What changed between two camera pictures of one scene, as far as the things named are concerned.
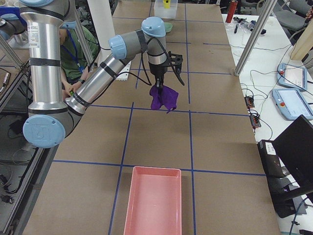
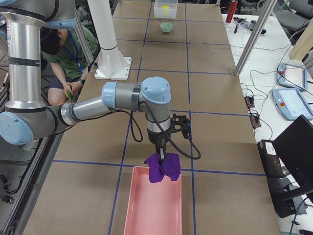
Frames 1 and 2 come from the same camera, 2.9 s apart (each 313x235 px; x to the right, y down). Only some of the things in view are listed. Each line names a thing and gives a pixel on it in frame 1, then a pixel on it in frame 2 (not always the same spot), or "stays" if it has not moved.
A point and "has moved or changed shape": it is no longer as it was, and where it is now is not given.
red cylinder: x=232 y=6 stays
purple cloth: x=165 y=96 has moved or changed shape
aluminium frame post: x=255 y=35 stays
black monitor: x=294 y=146 stays
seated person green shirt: x=74 y=67 stays
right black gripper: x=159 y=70 -> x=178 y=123
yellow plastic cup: x=167 y=5 -> x=165 y=10
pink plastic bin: x=154 y=205 stays
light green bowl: x=168 y=27 stays
